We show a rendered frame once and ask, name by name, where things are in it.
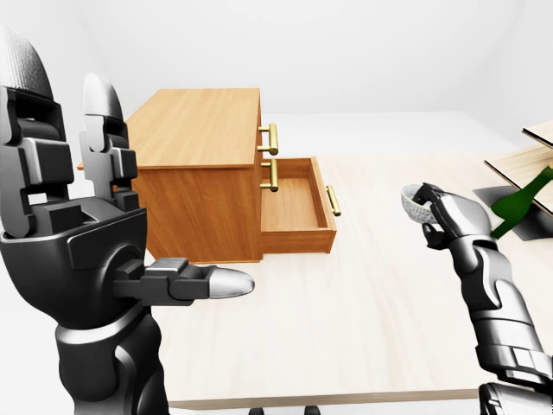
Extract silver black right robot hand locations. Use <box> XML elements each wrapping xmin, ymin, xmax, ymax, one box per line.
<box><xmin>411</xmin><ymin>182</ymin><xmax>494</xmax><ymax>252</ymax></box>

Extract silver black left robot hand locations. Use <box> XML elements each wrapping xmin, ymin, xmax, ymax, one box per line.
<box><xmin>0</xmin><ymin>24</ymin><xmax>257</xmax><ymax>333</ymax></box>

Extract small grey patterned bowl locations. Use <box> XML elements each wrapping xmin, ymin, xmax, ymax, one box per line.
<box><xmin>400</xmin><ymin>183</ymin><xmax>439</xmax><ymax>227</ymax></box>

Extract wooden cabinet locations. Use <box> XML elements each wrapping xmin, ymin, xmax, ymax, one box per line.
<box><xmin>76</xmin><ymin>87</ymin><xmax>264</xmax><ymax>265</ymax></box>

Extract green wine bottle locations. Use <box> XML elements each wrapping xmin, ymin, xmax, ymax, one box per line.
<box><xmin>488</xmin><ymin>165</ymin><xmax>553</xmax><ymax>240</ymax></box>

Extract dark grey rack base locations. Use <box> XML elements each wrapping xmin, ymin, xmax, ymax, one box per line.
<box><xmin>472</xmin><ymin>185</ymin><xmax>553</xmax><ymax>241</ymax></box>

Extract pale wooden bottle rack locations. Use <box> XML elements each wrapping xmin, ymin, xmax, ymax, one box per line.
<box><xmin>483</xmin><ymin>116</ymin><xmax>553</xmax><ymax>220</ymax></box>

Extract open wooden drawer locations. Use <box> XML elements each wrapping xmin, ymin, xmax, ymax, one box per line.
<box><xmin>260</xmin><ymin>156</ymin><xmax>339</xmax><ymax>255</ymax></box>

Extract closed wooden drawer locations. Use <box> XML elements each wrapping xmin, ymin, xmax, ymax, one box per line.
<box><xmin>257</xmin><ymin>89</ymin><xmax>265</xmax><ymax>162</ymax></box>

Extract brass drawer handle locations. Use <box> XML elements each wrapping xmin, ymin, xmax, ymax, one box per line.
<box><xmin>325</xmin><ymin>184</ymin><xmax>342</xmax><ymax>218</ymax></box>
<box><xmin>259</xmin><ymin>158</ymin><xmax>280</xmax><ymax>193</ymax></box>
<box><xmin>257</xmin><ymin>123</ymin><xmax>280</xmax><ymax>156</ymax></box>

